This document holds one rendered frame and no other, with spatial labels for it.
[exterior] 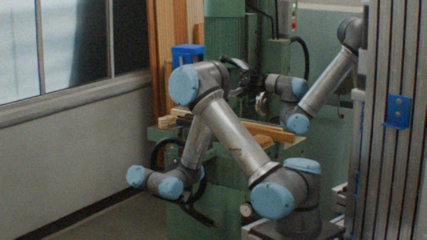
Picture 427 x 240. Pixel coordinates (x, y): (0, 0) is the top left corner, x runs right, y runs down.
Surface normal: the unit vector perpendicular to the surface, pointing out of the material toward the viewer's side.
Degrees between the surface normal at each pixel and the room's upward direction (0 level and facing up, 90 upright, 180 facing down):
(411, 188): 90
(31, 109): 90
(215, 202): 90
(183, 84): 85
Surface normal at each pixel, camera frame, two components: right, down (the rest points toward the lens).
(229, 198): -0.56, 0.22
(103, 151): 0.84, 0.15
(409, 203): -0.75, 0.18
